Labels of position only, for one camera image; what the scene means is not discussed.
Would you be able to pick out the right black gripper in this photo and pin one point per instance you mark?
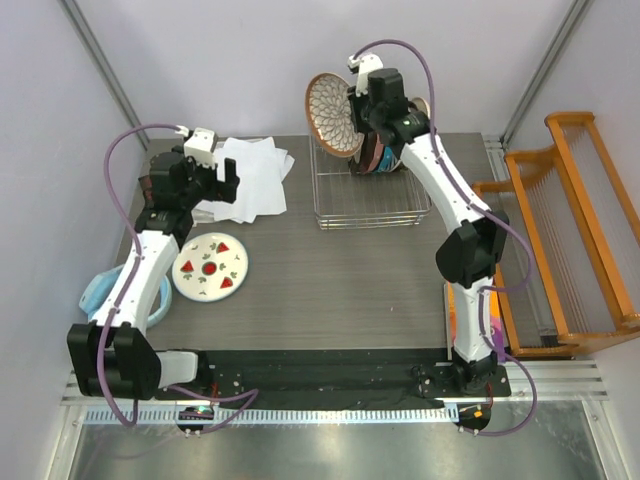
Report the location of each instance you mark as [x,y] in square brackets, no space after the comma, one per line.
[355,100]

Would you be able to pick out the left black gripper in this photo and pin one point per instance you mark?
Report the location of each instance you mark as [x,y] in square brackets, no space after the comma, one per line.
[226,188]

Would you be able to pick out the pink polka dot plate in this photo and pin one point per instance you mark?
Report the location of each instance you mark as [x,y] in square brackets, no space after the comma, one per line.
[377,155]

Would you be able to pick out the brown floral pattern plate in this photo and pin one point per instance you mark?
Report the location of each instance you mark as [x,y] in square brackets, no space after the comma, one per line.
[328,113]

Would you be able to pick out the black rimmed beige plate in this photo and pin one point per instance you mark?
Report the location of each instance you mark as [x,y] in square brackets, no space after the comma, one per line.
[360,164]

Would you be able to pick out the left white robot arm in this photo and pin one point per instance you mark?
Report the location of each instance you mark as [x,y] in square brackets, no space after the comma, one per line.
[111,349]

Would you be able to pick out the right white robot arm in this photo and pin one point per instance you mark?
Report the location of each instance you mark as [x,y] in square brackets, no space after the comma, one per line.
[468,257]

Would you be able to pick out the orange wooden rack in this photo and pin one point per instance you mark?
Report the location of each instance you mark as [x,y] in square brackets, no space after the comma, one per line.
[569,201]

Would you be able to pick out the white cloth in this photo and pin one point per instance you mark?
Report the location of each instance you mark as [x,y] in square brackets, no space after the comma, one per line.
[261,168]

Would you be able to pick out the teal polka dot plate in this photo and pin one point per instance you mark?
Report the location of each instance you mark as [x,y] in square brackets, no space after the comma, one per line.
[388,161]

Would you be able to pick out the cream plate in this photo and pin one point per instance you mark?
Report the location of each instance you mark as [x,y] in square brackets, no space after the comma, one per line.
[421,105]

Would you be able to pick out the white watermelon pattern plate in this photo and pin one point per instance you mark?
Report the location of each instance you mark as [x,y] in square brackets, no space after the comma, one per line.
[210,267]

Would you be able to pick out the dark brown book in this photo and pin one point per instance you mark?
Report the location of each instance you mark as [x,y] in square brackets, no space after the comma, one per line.
[146,190]

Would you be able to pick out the light blue headphones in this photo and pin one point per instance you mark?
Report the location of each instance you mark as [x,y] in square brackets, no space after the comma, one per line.
[96,293]

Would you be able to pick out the orange Roald Dahl book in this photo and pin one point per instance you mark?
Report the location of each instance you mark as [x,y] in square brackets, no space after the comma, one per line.
[496,324]

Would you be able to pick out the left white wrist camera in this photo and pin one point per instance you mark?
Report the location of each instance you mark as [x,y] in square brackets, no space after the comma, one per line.
[199,145]

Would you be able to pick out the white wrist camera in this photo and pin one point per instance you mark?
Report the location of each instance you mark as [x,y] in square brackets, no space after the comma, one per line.
[362,66]
[199,145]

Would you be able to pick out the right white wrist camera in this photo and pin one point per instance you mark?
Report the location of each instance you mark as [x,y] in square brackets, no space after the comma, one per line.
[362,66]

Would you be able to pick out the metal wire dish rack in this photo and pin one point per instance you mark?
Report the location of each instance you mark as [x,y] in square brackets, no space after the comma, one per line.
[345,200]

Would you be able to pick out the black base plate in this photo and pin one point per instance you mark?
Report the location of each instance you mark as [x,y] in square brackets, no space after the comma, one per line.
[337,380]

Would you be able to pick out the slotted cable duct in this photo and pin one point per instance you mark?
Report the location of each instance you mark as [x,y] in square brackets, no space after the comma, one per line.
[192,415]

